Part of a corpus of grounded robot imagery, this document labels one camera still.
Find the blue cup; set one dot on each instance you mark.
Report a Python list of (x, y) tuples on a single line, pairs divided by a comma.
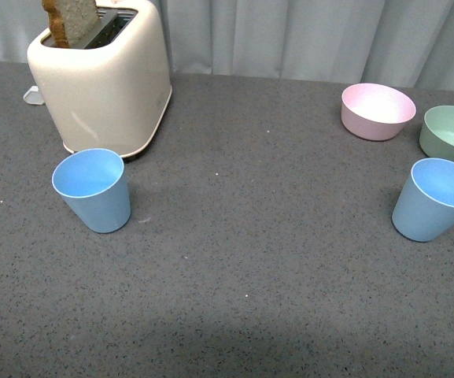
[(425, 207), (94, 185)]

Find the cream white toaster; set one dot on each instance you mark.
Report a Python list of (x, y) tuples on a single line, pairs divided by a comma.
[(113, 93)]

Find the pink bowl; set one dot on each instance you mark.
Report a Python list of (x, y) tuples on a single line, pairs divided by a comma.
[(375, 112)]

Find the white power plug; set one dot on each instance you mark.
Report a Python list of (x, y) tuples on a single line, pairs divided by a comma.
[(33, 96)]

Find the toast bread slice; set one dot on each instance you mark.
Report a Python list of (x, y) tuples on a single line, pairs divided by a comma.
[(70, 20)]

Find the green bowl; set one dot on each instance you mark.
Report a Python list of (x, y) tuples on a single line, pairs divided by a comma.
[(437, 134)]

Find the grey curtain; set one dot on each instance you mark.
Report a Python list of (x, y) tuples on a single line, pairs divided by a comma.
[(396, 43)]

